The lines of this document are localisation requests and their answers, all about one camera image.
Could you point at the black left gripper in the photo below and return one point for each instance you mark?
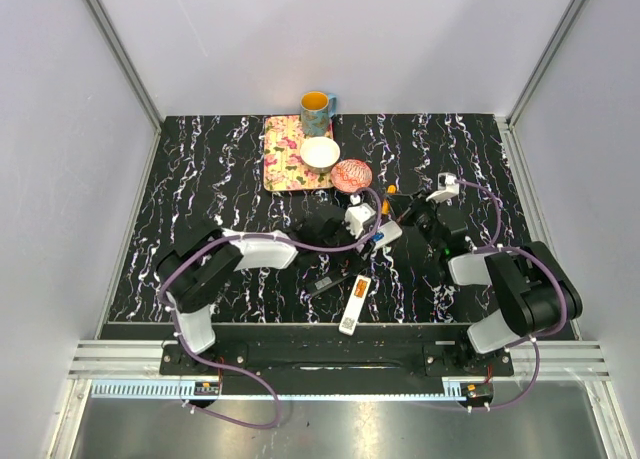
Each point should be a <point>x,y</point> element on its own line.
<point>366,249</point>

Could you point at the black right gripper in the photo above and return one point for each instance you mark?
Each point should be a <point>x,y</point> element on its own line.
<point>405,206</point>

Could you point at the white remote control with batteries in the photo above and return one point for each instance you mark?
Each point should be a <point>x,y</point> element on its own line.
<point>386,234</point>

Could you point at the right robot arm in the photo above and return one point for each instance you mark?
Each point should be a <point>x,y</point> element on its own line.
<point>533,292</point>

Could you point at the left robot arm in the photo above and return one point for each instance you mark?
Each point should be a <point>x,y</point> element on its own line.
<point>192,275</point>

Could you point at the black remote control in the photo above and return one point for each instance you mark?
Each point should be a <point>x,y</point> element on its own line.
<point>331,279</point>

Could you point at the white remote with orange label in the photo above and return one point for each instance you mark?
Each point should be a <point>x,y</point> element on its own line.
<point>354,305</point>

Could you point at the orange patterned bowl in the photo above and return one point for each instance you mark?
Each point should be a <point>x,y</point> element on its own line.
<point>350,175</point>

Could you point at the floral rectangular tray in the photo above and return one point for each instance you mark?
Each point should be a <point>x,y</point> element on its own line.
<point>283,168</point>

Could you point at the white bowl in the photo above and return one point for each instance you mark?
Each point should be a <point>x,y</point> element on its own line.
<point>320,154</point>

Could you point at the blue butterfly mug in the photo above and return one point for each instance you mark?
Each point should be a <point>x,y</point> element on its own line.
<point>317,110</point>

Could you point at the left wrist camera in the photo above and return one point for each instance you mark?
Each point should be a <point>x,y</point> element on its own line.
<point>359,216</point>

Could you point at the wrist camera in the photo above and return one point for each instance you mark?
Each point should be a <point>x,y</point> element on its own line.
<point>447,188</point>
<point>359,216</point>

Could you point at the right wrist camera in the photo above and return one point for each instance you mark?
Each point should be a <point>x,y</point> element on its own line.
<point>447,188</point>

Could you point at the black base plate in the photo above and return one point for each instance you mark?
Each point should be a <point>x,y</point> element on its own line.
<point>317,360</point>

